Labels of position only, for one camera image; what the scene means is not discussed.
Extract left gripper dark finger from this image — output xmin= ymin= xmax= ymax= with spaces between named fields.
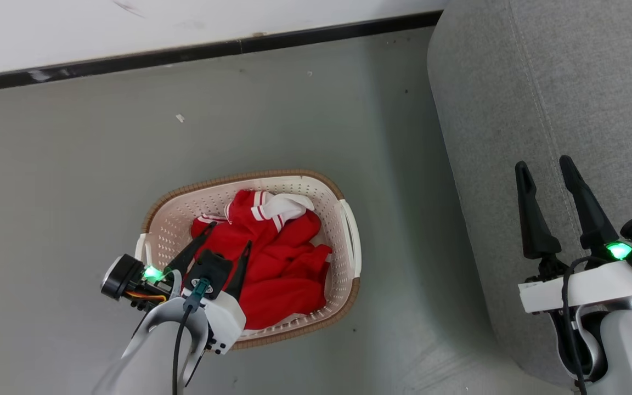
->
xmin=164 ymin=221 xmax=218 ymax=277
xmin=225 ymin=240 xmax=253 ymax=302

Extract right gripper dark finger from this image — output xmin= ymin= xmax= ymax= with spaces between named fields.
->
xmin=515 ymin=161 xmax=562 ymax=262
xmin=559 ymin=155 xmax=620 ymax=262

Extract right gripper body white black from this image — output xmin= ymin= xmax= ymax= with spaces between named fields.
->
xmin=517 ymin=217 xmax=632 ymax=314

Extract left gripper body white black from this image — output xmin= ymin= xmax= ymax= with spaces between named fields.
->
xmin=100 ymin=253 xmax=247 ymax=356

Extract red white sports shorts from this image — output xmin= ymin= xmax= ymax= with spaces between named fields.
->
xmin=223 ymin=241 xmax=334 ymax=331

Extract white perforated plastic laundry basket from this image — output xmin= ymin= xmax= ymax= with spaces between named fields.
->
xmin=134 ymin=169 xmax=362 ymax=351

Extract grey fabric sofa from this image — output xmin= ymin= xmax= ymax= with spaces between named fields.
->
xmin=426 ymin=0 xmax=632 ymax=391

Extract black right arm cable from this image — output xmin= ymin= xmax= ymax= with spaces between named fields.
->
xmin=561 ymin=256 xmax=612 ymax=395

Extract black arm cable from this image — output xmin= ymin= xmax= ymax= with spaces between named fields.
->
xmin=172 ymin=277 xmax=211 ymax=395
xmin=561 ymin=256 xmax=612 ymax=395

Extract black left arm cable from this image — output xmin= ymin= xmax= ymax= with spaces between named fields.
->
xmin=172 ymin=277 xmax=211 ymax=395

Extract black wall baseboard strip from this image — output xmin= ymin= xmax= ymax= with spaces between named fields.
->
xmin=0 ymin=9 xmax=444 ymax=94

